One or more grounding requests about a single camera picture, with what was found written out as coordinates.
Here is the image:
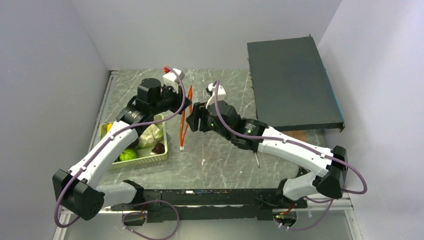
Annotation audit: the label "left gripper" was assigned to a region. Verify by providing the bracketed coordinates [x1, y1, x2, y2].
[150, 82, 193, 116]

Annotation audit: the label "clear zip top bag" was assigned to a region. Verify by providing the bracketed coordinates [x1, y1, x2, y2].
[178, 85, 196, 153]

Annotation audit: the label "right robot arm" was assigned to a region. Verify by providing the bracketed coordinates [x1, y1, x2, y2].
[186, 101, 347, 208]

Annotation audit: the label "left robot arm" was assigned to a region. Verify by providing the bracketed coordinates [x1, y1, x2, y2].
[52, 73, 191, 228]

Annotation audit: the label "green plastic basket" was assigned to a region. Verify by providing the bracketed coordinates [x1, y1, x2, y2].
[109, 122, 168, 170]

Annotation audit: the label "yellow toy fruit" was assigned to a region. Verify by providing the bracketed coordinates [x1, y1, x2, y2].
[106, 122, 113, 133]

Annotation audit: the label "dark red toy fruit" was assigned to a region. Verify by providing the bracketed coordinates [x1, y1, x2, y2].
[151, 142, 166, 155]

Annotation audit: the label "dark green metal case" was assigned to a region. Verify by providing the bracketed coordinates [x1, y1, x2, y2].
[247, 35, 345, 131]

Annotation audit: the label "black pliers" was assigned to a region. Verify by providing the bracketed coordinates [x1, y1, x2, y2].
[295, 167, 310, 178]

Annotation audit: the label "wooden board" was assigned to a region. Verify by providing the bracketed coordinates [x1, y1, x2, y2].
[282, 129, 326, 147]

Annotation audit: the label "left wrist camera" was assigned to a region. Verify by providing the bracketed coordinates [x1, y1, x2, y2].
[162, 65, 185, 92]

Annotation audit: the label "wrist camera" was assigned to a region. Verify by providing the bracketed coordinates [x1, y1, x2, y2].
[162, 65, 185, 92]
[205, 82, 226, 108]

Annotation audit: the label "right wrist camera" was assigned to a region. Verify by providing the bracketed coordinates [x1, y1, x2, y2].
[205, 82, 226, 108]

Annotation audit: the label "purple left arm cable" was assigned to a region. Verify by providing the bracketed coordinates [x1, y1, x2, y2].
[53, 66, 187, 240]

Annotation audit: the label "green handled screwdriver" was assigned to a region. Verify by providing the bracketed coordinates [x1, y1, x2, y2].
[254, 152, 261, 169]

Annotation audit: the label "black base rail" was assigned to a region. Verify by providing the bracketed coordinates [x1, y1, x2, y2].
[110, 188, 309, 223]

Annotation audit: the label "aluminium frame rail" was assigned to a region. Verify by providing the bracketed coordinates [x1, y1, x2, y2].
[53, 70, 119, 240]

